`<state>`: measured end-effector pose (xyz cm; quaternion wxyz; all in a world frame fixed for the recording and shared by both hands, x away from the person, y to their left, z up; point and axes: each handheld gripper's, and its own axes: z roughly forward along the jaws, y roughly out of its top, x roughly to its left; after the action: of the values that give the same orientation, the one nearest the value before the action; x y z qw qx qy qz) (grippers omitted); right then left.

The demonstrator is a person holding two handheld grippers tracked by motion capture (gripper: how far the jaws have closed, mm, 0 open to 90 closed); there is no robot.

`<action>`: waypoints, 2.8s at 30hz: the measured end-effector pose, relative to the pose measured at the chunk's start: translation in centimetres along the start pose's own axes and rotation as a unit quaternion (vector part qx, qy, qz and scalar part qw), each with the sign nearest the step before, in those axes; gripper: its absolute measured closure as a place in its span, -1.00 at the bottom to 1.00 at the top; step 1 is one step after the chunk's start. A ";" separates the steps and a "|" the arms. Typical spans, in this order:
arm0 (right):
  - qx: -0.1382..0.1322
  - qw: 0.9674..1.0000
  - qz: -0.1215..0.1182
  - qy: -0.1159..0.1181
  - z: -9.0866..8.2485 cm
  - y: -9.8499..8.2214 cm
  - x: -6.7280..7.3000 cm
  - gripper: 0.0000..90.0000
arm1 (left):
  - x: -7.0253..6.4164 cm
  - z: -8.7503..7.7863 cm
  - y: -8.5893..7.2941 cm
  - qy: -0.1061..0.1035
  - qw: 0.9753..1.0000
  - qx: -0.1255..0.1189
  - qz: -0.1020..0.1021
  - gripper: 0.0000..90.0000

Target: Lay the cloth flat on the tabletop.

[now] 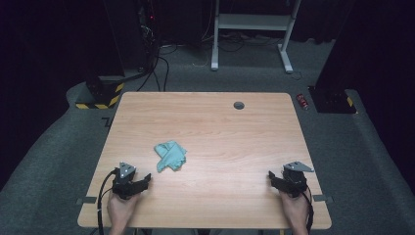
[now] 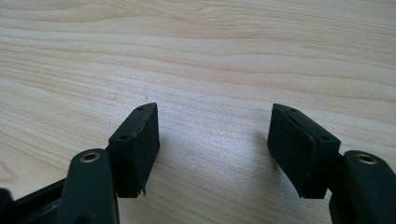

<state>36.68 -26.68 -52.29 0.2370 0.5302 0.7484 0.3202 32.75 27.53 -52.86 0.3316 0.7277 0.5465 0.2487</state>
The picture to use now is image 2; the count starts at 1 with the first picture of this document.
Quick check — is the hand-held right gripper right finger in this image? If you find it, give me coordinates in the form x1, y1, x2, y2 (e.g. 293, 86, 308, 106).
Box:
266, 103, 342, 200

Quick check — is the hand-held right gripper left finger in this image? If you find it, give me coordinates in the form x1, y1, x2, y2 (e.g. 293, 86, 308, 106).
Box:
107, 102, 161, 199

